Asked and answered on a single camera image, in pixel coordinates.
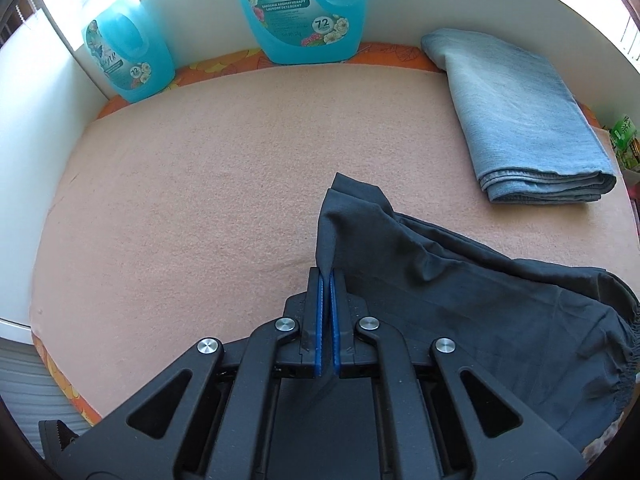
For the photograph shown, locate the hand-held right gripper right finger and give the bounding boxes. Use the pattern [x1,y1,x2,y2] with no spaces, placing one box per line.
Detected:
[329,269,587,480]

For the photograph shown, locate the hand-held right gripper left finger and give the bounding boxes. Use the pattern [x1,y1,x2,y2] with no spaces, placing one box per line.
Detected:
[40,266,327,480]

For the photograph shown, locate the black pants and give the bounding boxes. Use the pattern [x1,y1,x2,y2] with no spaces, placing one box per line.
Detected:
[316,172,640,453]

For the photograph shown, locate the folded blue-grey pants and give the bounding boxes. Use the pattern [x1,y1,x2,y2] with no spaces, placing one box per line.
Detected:
[420,27,619,205]

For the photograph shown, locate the beige blanket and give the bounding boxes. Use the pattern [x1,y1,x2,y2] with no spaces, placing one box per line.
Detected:
[28,62,640,461]

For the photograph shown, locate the blue laundry detergent bottle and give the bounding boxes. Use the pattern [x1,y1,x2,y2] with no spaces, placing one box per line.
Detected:
[230,0,370,65]
[82,1,176,104]

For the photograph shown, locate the green packet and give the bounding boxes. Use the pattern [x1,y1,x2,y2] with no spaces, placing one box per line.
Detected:
[606,114,640,172]

